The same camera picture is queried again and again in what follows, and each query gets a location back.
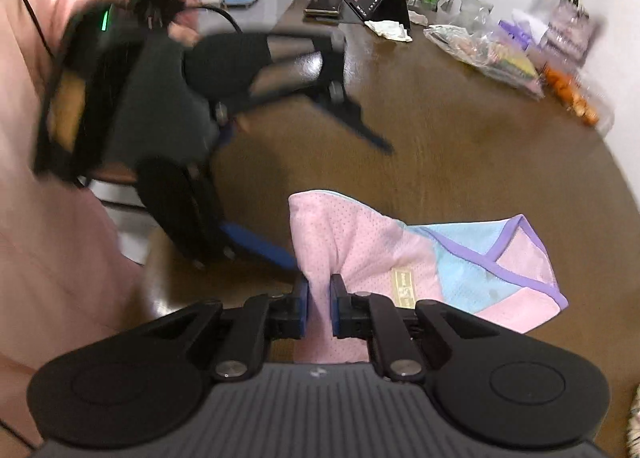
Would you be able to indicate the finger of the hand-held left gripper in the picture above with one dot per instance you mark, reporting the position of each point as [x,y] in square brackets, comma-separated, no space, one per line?
[260,245]
[365,130]

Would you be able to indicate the person's left hand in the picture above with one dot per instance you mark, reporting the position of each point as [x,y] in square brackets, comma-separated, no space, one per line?
[182,34]

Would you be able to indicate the purple tissue pack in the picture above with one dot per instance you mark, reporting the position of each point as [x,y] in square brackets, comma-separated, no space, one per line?
[520,30]

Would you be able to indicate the person's pink jacket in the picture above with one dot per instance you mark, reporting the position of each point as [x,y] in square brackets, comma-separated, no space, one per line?
[50,263]

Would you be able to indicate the crumpled white tissue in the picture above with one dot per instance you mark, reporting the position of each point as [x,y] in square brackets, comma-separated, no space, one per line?
[390,30]

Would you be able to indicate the pink white textured vase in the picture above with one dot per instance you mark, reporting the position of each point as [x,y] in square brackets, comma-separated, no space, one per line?
[572,33]

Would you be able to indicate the clear plastic bag of snacks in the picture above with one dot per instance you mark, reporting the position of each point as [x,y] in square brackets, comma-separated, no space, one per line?
[490,58]

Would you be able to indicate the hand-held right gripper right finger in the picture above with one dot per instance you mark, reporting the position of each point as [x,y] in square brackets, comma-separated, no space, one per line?
[336,310]

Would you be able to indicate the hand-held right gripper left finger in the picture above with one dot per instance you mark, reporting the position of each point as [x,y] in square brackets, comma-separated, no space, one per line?
[301,310]

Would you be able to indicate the pink blue mesh vest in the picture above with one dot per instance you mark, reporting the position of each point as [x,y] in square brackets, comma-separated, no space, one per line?
[380,248]

